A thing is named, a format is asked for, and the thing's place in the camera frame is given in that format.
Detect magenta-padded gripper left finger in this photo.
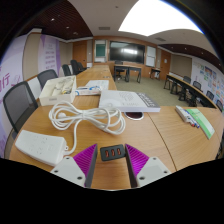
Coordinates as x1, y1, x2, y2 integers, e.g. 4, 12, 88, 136
50, 143, 99, 189

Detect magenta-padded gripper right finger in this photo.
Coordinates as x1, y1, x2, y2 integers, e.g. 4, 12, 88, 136
124, 143, 173, 189

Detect black charger with orange ports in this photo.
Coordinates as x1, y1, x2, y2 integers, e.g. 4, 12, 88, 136
99, 143, 127, 163

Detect white power strip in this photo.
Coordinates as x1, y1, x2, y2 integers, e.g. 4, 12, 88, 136
14, 129, 69, 167

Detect dark round table grommet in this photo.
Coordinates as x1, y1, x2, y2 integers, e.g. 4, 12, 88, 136
123, 111, 145, 121

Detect white marker pack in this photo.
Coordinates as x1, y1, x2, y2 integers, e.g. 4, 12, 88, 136
174, 105, 201, 129

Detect green booklet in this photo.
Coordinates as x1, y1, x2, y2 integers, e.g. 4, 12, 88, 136
184, 108, 216, 140

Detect white open compartment box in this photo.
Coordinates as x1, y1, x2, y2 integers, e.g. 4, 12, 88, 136
38, 75, 78, 107

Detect flat white box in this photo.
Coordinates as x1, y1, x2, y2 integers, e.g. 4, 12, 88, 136
98, 89, 162, 114

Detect black mesh office chair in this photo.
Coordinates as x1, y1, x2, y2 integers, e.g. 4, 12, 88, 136
2, 80, 39, 139
36, 68, 59, 91

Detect white paper with blue print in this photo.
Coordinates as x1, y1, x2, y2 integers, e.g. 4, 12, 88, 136
74, 79, 110, 97

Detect long curved wooden table row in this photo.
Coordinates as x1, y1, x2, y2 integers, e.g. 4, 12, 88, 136
163, 73, 224, 109

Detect small wooden side desk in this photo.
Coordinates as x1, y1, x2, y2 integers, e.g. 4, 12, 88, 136
149, 67, 162, 80

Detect group of black office chairs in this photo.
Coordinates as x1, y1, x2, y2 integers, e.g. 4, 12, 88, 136
61, 59, 88, 77

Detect black-legged wooden desk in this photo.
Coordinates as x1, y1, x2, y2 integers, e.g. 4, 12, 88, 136
113, 64, 143, 84

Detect brown wooden door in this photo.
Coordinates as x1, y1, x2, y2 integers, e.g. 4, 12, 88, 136
159, 49, 171, 81

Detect large bright ceiling light panel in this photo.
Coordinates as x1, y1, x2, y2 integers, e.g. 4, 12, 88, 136
118, 0, 204, 37

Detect white coiled power cable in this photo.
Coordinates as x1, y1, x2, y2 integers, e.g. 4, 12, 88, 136
48, 100, 127, 156

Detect colourful wall posters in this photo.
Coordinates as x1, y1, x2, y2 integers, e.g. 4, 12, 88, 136
196, 61, 224, 101

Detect white wall board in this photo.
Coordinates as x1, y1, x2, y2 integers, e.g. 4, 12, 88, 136
145, 45, 157, 68

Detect narrow purple white wall banner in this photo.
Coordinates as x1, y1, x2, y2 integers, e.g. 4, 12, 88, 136
37, 34, 62, 78

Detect large purple white wall banner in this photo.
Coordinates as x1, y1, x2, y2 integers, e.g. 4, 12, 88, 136
0, 34, 28, 158

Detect large black wall screen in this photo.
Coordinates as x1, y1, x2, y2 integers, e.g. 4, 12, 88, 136
109, 40, 146, 65

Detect green framed wall board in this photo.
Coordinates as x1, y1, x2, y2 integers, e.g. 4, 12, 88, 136
94, 39, 108, 63

